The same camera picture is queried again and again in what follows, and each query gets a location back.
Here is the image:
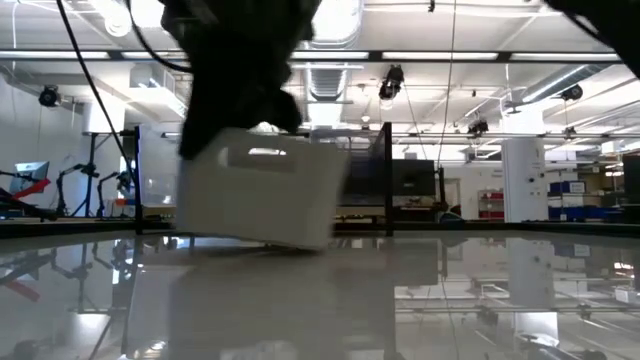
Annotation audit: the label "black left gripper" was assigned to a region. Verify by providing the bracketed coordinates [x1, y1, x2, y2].
[159, 0, 324, 162]

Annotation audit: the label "white plastic basket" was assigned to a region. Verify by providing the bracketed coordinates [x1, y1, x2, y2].
[174, 125, 350, 251]

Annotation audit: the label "dark smoky plastic basket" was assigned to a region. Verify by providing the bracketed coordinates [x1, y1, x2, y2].
[344, 138, 387, 201]
[344, 149, 387, 207]
[302, 127, 387, 171]

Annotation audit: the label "black ceiling spotlight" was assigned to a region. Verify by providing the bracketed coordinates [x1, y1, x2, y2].
[38, 83, 61, 108]

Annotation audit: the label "computer monitor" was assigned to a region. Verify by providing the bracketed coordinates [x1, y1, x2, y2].
[13, 160, 50, 195]

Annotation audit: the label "red flat panel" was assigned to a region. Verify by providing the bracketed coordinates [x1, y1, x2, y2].
[9, 178, 52, 201]

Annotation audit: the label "black ceiling-mounted device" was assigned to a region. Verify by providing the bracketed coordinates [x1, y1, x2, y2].
[559, 83, 585, 102]
[467, 118, 490, 139]

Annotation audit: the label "red storage bins rack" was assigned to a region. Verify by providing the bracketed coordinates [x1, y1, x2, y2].
[477, 188, 506, 220]

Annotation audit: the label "white glossy table sheet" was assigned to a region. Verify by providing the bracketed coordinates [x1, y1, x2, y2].
[0, 230, 640, 360]

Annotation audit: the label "white pillar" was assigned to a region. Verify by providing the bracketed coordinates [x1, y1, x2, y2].
[501, 137, 547, 224]

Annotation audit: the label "blue storage bins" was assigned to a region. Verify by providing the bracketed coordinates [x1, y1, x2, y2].
[547, 179, 624, 222]

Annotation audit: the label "white rectangular air duct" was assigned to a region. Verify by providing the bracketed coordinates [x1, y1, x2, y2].
[128, 63, 189, 121]

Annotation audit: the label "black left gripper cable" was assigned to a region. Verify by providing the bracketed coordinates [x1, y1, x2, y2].
[124, 0, 192, 74]

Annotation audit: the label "thin black hanging cable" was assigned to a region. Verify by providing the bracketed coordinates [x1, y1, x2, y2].
[54, 0, 139, 169]

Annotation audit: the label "round silver air duct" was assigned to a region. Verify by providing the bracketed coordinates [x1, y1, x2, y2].
[299, 0, 366, 101]

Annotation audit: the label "wooden shelf with black frame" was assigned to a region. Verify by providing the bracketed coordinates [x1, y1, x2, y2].
[133, 122, 394, 236]

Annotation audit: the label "black overhead camera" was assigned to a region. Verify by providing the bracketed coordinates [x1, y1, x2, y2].
[378, 63, 405, 101]

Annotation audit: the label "dark wall screen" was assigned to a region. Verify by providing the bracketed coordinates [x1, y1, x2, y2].
[392, 158, 437, 197]

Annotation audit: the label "black aluminium table frame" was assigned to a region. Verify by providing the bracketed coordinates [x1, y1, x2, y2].
[0, 218, 640, 239]

